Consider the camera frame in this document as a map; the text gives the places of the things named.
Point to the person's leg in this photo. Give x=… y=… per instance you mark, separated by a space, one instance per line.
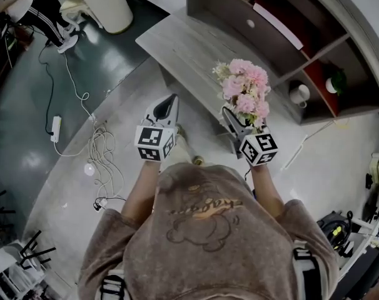
x=184 y=148

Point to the cream cylindrical bin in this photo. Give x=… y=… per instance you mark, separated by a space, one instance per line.
x=106 y=5

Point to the small white plug adapter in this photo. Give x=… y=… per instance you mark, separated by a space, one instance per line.
x=100 y=204

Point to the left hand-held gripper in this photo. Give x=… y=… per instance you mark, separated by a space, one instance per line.
x=152 y=142

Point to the white flat board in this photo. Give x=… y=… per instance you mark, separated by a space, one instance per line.
x=278 y=25

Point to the pink flowers bouquet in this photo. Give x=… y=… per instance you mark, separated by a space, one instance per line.
x=245 y=86

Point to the white mug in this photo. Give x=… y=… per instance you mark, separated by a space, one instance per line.
x=299 y=94

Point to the grey wooden table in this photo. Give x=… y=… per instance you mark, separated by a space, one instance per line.
x=183 y=52

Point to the small green potted plant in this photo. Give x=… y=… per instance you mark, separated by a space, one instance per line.
x=335 y=80

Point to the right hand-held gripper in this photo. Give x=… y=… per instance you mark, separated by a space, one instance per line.
x=259 y=148

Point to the white power strip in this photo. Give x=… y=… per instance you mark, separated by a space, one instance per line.
x=55 y=129

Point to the person's right forearm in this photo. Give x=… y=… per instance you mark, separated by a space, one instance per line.
x=267 y=186

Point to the grey shelf unit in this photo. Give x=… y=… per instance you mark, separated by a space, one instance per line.
x=349 y=36

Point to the person's brown printed shirt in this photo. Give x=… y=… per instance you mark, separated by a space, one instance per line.
x=208 y=236

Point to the white rod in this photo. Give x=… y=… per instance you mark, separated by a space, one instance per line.
x=294 y=152

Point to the person's left forearm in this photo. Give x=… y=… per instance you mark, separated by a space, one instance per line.
x=141 y=192

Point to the black metal frame stand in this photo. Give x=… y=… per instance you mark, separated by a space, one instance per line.
x=30 y=252

